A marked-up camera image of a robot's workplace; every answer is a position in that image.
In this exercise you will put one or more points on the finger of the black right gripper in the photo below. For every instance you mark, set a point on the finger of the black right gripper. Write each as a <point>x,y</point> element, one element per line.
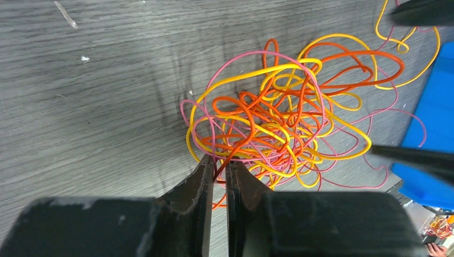
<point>423,13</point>
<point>437,164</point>

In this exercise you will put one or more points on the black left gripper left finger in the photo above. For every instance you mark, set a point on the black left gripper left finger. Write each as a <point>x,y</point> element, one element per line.
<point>174,224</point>

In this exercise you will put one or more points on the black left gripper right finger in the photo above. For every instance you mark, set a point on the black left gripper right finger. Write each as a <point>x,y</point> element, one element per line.
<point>263,222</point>

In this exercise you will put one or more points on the blue three-compartment bin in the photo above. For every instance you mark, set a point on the blue three-compartment bin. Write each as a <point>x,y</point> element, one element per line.
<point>435,113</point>

